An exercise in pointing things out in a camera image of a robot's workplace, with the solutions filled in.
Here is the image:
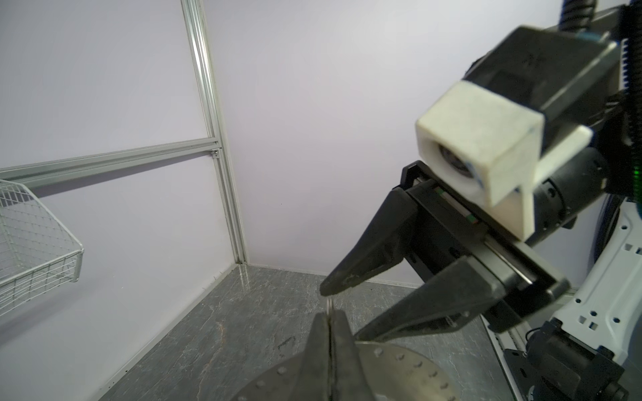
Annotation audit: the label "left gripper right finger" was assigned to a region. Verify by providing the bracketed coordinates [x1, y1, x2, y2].
[330, 309, 376, 401]

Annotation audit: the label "metal ring disc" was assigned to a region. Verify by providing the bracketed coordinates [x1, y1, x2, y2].
[232, 342, 461, 401]

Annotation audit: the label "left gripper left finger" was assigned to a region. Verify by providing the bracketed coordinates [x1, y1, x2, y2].
[289, 312, 332, 401]

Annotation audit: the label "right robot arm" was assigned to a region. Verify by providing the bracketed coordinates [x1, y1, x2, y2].
[320, 1, 641, 400]

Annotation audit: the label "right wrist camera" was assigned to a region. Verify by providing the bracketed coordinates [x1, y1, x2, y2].
[416, 26, 620, 240]

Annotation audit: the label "aluminium frame profiles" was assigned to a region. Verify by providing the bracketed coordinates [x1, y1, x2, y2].
[1, 1, 248, 265]

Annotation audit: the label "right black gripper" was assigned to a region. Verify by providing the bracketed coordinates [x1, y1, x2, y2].
[319, 161, 570, 343]

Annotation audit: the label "small steel split keyring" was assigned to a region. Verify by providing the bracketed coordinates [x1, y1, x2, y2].
[326, 297, 334, 317]

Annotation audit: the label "long white wire basket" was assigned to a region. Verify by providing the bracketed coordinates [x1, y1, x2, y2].
[1, 180, 85, 316]

